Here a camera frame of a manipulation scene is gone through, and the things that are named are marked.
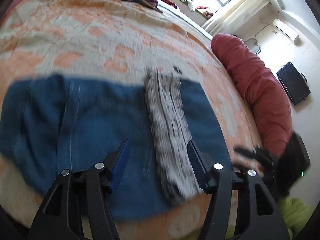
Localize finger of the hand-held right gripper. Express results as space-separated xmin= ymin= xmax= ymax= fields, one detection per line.
xmin=234 ymin=147 xmax=265 ymax=162

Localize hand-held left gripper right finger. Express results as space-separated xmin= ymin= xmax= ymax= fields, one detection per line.
xmin=186 ymin=139 xmax=288 ymax=240

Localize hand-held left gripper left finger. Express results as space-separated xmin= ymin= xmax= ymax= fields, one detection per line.
xmin=27 ymin=139 xmax=131 ymax=240

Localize blue pants with lace trim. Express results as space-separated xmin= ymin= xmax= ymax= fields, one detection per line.
xmin=0 ymin=66 xmax=232 ymax=220

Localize lime green cloth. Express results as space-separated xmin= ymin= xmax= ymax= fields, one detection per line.
xmin=225 ymin=197 xmax=317 ymax=240

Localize red rolled duvet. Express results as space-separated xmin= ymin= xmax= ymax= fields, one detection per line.
xmin=211 ymin=33 xmax=293 ymax=157

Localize white air conditioner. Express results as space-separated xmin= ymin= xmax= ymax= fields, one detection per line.
xmin=272 ymin=18 xmax=301 ymax=46

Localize orange floral blanket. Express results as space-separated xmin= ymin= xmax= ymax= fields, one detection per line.
xmin=0 ymin=0 xmax=263 ymax=240

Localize white curtain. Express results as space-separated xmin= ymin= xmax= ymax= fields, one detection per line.
xmin=201 ymin=0 xmax=272 ymax=30

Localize clothes on windowsill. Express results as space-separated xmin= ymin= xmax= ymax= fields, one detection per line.
xmin=174 ymin=0 xmax=217 ymax=20

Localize black wall television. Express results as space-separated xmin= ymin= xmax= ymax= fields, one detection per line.
xmin=276 ymin=61 xmax=311 ymax=106

